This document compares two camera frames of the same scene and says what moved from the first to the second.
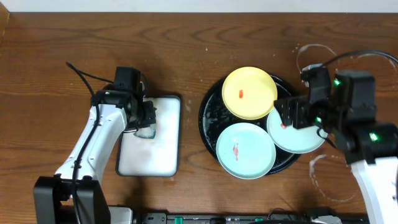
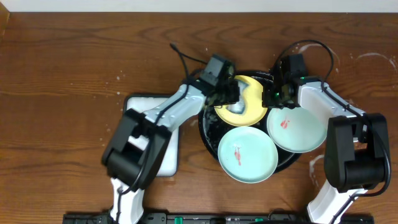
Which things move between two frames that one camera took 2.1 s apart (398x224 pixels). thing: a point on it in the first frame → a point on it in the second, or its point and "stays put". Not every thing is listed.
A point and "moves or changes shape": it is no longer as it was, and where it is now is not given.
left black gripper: (148, 116) → (228, 94)
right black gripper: (288, 115) → (267, 101)
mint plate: (293, 140) stays put
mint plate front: (245, 150) stays put
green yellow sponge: (148, 132) moves or changes shape
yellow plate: (249, 93) moves or changes shape
